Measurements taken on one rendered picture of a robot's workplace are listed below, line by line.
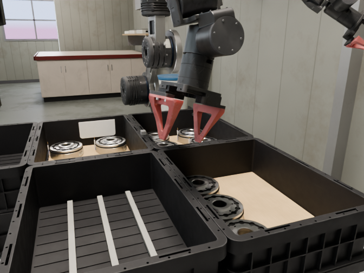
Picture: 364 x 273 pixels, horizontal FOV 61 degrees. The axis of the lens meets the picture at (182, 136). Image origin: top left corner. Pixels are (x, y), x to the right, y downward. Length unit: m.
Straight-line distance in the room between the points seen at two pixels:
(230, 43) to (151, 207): 0.42
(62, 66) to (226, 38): 5.87
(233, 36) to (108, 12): 7.98
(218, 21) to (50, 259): 0.49
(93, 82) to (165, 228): 5.79
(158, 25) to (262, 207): 0.96
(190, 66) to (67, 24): 7.82
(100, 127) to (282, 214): 0.70
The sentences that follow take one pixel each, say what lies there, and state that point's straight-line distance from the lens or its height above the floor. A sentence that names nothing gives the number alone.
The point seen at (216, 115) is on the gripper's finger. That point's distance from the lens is 0.59.
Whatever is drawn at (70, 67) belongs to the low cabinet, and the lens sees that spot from 6.29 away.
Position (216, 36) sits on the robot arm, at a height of 1.21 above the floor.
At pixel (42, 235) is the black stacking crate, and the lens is 0.70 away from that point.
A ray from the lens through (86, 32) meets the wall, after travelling 8.34.
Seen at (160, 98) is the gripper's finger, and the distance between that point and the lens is 0.53.
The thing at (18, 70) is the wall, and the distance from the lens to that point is 9.39.
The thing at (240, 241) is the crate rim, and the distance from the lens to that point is 0.47.
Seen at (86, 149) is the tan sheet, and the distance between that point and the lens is 1.12.
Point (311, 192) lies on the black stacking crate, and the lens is 0.74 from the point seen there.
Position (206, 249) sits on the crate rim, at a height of 0.93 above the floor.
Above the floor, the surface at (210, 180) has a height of 0.86.
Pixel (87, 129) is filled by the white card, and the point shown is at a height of 0.89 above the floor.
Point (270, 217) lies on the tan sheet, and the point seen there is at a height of 0.83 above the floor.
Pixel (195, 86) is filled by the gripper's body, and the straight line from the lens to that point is 0.54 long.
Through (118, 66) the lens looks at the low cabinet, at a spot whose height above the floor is 0.61.
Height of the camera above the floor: 1.21
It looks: 18 degrees down
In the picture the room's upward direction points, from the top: straight up
